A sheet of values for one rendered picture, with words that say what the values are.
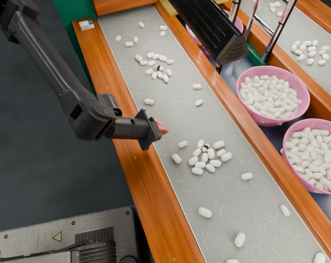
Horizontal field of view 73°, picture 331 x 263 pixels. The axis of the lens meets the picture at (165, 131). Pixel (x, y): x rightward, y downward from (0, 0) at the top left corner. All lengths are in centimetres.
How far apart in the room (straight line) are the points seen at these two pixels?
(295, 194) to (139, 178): 45
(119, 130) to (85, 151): 113
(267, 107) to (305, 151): 20
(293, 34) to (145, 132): 93
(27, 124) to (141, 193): 143
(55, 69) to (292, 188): 71
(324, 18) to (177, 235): 120
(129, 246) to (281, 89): 85
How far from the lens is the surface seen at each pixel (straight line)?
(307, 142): 91
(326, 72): 116
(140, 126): 58
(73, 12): 125
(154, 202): 66
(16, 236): 110
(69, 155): 169
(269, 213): 74
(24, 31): 69
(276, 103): 94
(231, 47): 53
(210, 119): 82
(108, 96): 60
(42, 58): 62
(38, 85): 218
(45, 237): 104
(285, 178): 77
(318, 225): 77
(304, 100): 99
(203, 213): 67
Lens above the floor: 141
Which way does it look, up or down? 59 degrees down
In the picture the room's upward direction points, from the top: straight up
